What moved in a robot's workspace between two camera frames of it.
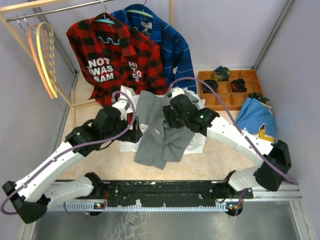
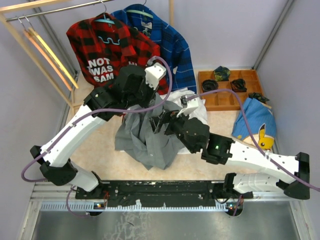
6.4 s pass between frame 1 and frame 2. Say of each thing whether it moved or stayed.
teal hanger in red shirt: stayed
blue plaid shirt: stayed
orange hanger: moved
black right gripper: moved
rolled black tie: stayed
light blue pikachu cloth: stayed
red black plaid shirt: stayed
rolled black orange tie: stayed
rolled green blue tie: stayed
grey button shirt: moved
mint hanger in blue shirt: stayed
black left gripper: moved
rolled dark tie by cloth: stayed
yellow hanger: moved
